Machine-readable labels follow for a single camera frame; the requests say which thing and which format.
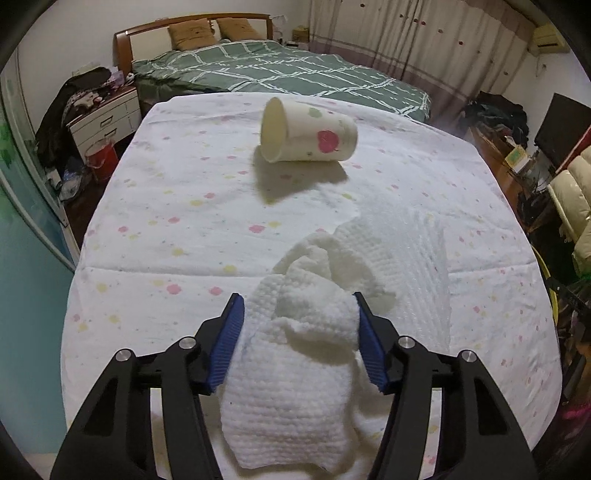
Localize black jacket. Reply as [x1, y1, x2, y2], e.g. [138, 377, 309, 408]
[36, 67, 114, 169]

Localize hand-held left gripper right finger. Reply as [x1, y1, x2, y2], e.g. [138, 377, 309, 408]
[352, 291, 539, 480]

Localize wooden bed headboard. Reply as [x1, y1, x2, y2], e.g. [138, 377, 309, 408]
[113, 13, 273, 63]

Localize dark clothes pile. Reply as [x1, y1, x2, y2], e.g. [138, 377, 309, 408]
[464, 91, 529, 148]

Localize green plaid bed blanket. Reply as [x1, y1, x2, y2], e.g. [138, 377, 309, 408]
[131, 39, 432, 125]

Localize white fruit-print paper cup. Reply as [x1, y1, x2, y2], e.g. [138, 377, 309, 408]
[259, 97, 358, 163]

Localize wooden low cabinet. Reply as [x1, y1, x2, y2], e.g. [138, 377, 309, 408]
[468, 124, 555, 232]

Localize yellow-rimmed dark green trash bin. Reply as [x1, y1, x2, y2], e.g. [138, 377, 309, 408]
[536, 247, 566, 333]

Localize black television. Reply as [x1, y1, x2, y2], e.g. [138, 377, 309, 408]
[534, 92, 591, 169]

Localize red bucket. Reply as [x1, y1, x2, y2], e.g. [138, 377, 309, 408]
[84, 138, 118, 183]

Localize brown pillow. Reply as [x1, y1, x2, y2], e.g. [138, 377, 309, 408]
[167, 21, 218, 51]
[217, 17, 260, 41]

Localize white nightstand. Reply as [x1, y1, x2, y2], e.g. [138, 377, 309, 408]
[67, 85, 141, 158]

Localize pale striped curtain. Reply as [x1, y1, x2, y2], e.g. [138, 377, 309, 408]
[309, 0, 541, 139]

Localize wall air conditioner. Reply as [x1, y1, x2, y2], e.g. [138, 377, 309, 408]
[529, 23, 568, 56]

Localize cream padded chair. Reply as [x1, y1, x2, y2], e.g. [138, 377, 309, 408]
[549, 148, 591, 278]

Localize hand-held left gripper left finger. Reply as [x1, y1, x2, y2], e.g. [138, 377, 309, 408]
[50, 292, 245, 480]

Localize white paper towel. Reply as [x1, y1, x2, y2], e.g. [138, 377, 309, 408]
[219, 210, 451, 476]

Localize white floral tablecloth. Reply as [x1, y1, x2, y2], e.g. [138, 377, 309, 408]
[60, 92, 564, 480]

